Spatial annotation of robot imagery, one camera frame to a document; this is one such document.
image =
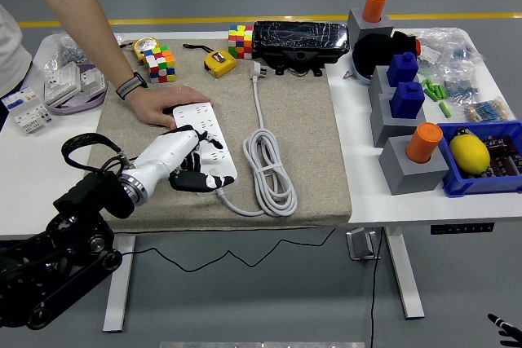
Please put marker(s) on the person's left hand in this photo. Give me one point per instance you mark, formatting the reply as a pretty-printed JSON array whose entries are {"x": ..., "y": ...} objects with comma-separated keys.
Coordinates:
[{"x": 151, "y": 103}]

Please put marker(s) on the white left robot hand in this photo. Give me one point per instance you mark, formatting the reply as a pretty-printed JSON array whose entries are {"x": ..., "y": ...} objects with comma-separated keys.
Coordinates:
[{"x": 167, "y": 152}]

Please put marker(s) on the black-white right robot hand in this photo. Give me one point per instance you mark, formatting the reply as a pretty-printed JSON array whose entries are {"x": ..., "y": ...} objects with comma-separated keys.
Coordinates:
[{"x": 502, "y": 324}]

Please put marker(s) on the white power strip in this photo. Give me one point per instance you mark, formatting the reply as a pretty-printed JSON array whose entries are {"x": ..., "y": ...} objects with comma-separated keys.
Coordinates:
[{"x": 200, "y": 117}]

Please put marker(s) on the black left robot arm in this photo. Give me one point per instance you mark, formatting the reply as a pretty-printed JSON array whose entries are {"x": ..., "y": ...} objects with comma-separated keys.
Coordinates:
[{"x": 94, "y": 195}]

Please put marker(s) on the black wrist watch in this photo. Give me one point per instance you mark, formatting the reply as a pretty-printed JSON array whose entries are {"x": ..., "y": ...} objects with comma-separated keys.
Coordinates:
[{"x": 130, "y": 86}]

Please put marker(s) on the colourful twisted puzzle cube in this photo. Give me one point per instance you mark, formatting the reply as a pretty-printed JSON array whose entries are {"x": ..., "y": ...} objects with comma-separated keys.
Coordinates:
[{"x": 162, "y": 69}]

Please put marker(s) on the yellow round tape measure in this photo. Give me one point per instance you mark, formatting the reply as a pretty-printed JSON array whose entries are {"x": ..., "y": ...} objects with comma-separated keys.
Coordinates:
[{"x": 144, "y": 46}]

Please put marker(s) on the purple tape roll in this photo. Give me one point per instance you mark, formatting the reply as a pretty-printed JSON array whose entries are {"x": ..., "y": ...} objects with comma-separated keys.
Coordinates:
[{"x": 77, "y": 107}]

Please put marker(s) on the yellow square tape measure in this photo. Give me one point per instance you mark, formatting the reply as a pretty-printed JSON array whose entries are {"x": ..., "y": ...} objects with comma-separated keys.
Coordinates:
[{"x": 220, "y": 63}]

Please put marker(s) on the clear bag of nuts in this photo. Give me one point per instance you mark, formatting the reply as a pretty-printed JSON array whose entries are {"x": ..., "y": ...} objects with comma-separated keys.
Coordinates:
[{"x": 67, "y": 52}]

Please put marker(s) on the black table control panel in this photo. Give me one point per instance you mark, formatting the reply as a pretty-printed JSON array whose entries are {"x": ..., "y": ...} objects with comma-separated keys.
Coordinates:
[{"x": 461, "y": 228}]

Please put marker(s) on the white table leg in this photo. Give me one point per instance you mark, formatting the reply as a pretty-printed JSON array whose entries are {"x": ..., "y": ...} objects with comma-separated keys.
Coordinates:
[
  {"x": 120, "y": 283},
  {"x": 403, "y": 274}
]

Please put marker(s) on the white circuit breaker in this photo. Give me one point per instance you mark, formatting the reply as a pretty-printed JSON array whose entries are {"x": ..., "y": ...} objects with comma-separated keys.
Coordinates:
[{"x": 24, "y": 113}]

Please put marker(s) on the grey-brown mat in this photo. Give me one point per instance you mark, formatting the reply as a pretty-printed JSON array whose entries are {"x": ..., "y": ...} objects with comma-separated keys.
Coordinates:
[{"x": 302, "y": 140}]

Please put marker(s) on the blue plastic bin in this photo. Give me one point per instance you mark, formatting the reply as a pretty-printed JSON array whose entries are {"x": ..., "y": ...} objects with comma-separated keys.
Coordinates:
[{"x": 465, "y": 187}]

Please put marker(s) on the person's torso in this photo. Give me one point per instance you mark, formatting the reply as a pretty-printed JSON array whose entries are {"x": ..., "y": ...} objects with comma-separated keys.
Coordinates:
[{"x": 12, "y": 50}]

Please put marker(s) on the silver metal hook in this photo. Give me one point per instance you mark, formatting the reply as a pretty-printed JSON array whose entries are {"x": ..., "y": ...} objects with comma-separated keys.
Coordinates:
[{"x": 359, "y": 244}]

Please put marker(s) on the black foil-wrapped box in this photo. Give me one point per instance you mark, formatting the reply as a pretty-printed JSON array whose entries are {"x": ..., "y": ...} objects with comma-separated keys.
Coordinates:
[{"x": 302, "y": 36}]

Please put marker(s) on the dark brown components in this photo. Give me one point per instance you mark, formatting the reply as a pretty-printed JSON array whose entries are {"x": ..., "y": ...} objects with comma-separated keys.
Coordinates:
[{"x": 505, "y": 156}]

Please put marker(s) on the yellow lemon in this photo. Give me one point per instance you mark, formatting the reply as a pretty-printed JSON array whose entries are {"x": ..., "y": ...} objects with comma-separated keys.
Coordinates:
[{"x": 469, "y": 154}]

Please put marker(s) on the grey block with round hole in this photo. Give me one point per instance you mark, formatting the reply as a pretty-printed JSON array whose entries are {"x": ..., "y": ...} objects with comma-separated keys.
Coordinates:
[
  {"x": 408, "y": 179},
  {"x": 359, "y": 26}
]

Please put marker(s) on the small metal bit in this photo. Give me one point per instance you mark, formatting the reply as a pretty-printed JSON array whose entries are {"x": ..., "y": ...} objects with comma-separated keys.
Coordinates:
[{"x": 347, "y": 75}]

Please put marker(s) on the orange cylinder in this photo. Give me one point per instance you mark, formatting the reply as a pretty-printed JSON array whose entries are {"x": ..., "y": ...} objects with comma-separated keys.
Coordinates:
[
  {"x": 424, "y": 142},
  {"x": 374, "y": 5}
]

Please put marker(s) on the grey block with square hole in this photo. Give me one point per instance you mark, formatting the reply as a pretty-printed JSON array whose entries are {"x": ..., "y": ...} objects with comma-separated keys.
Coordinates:
[
  {"x": 383, "y": 124},
  {"x": 377, "y": 83}
]

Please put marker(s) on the single green cylinder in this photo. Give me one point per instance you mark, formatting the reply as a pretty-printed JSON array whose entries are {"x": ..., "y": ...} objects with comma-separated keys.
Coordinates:
[{"x": 445, "y": 110}]

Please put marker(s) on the black cloth bundle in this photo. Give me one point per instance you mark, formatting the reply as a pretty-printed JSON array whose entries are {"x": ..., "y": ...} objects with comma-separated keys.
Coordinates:
[{"x": 375, "y": 52}]

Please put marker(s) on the bag of blue resistors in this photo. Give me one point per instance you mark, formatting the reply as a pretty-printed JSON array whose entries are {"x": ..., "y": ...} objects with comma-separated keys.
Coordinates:
[{"x": 461, "y": 89}]

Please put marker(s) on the blue square peg block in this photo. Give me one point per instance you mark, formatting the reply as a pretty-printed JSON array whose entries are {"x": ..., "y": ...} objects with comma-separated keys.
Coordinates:
[
  {"x": 401, "y": 71},
  {"x": 408, "y": 101}
]

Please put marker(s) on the pile of green cylinders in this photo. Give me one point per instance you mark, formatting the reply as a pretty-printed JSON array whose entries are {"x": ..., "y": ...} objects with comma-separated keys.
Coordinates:
[{"x": 434, "y": 91}]

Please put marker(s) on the red knob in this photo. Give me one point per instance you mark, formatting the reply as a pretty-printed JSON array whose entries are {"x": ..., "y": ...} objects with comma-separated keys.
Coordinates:
[{"x": 418, "y": 47}]

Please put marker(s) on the clear bag of parts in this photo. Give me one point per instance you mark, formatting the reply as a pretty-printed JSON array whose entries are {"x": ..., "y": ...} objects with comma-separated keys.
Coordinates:
[{"x": 452, "y": 48}]

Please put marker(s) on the white wall socket panel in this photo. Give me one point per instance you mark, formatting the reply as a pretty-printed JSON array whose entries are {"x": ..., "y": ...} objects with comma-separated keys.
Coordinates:
[
  {"x": 94, "y": 81},
  {"x": 61, "y": 83}
]

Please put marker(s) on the black mounting bracket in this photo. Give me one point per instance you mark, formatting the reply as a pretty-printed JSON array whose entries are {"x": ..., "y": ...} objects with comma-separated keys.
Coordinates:
[{"x": 302, "y": 56}]

